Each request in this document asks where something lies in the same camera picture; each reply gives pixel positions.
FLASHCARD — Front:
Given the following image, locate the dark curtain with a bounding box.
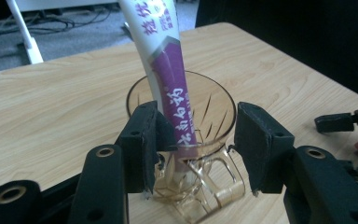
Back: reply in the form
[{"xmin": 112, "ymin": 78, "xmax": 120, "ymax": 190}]
[{"xmin": 195, "ymin": 0, "xmax": 358, "ymax": 103}]

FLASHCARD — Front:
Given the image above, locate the clear brown glass cup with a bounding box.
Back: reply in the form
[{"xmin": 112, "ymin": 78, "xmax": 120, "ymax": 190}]
[{"xmin": 125, "ymin": 70, "xmax": 247, "ymax": 224}]

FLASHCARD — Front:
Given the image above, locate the white and purple toothpaste tube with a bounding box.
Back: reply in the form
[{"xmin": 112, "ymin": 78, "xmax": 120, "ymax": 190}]
[{"xmin": 117, "ymin": 0, "xmax": 200, "ymax": 185}]

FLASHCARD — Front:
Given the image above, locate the white furniture panel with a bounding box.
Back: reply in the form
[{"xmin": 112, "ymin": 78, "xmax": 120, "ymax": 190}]
[{"xmin": 14, "ymin": 0, "xmax": 120, "ymax": 13}]

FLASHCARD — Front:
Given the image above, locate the white metal stand leg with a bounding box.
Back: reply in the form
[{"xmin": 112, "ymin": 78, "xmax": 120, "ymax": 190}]
[{"xmin": 5, "ymin": 0, "xmax": 45, "ymax": 65}]

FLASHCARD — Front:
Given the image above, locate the black floor cable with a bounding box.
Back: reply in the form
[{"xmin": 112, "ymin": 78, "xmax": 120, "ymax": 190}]
[{"xmin": 0, "ymin": 7, "xmax": 115, "ymax": 36}]

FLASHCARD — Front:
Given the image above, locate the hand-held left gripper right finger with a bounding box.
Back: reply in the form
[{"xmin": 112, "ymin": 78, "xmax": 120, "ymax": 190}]
[{"xmin": 228, "ymin": 101, "xmax": 296, "ymax": 198}]

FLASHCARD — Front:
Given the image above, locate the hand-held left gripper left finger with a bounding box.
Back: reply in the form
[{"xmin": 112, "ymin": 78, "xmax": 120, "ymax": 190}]
[{"xmin": 115, "ymin": 100, "xmax": 179, "ymax": 196}]

